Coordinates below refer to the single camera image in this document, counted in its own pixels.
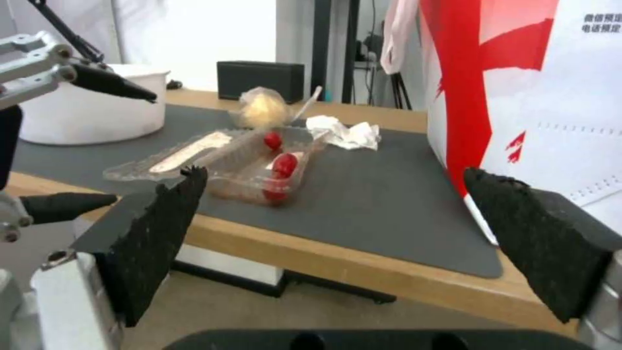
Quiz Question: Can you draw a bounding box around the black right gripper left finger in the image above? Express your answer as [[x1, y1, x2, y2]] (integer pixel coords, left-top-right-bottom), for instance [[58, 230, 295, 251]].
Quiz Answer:
[[28, 166, 209, 350]]

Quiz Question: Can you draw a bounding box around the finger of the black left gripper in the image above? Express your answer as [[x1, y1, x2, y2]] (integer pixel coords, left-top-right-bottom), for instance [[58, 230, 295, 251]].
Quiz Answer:
[[0, 32, 159, 107], [0, 192, 119, 244]]

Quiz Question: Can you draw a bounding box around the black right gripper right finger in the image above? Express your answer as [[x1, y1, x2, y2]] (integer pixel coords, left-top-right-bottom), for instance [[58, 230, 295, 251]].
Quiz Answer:
[[463, 167, 622, 350]]

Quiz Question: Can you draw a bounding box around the red and white takeout bag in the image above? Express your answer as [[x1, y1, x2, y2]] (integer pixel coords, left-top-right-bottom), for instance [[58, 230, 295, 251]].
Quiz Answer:
[[418, 0, 622, 245]]

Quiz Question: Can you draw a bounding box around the crumpled clear plastic bag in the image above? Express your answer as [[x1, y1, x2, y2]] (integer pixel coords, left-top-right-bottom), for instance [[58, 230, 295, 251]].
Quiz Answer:
[[228, 86, 293, 130]]

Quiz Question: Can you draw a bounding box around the white round tub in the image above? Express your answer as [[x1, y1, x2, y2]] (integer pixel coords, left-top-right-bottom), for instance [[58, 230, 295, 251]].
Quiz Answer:
[[18, 62, 172, 146]]

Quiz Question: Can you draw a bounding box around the white under-desk cabinet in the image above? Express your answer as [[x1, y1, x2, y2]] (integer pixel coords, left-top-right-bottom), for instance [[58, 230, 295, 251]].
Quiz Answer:
[[173, 243, 288, 297]]

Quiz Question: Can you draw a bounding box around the clear plastic clamshell container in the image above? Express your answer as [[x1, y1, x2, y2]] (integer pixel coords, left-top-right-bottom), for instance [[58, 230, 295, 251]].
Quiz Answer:
[[102, 126, 328, 207]]

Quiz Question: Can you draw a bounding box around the red cherry tomato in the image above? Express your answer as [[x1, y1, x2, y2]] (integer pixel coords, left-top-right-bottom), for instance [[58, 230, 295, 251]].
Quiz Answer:
[[261, 132, 285, 151], [271, 153, 299, 178]]

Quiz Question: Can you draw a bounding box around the black rectangular box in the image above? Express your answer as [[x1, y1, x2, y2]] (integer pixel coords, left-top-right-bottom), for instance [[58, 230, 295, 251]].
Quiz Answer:
[[216, 61, 306, 105]]

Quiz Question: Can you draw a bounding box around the dark grey table mat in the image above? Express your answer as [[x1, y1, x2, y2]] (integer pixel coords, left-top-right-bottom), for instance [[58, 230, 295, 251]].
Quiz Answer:
[[10, 103, 503, 280]]

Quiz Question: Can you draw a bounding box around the black tripod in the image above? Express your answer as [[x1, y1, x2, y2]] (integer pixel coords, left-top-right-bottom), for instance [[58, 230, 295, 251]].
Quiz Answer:
[[388, 71, 414, 110]]

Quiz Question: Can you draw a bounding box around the translucent plastic utensil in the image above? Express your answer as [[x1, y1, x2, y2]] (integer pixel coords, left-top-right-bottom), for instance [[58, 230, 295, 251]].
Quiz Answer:
[[290, 86, 324, 122]]

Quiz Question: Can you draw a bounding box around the crumpled white tissue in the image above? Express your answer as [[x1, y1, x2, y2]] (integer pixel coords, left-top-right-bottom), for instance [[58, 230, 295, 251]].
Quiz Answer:
[[304, 114, 381, 151]]

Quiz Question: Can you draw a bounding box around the pink hanging cloth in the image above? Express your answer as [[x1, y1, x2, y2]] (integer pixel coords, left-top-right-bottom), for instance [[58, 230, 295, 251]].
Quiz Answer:
[[380, 0, 423, 76]]

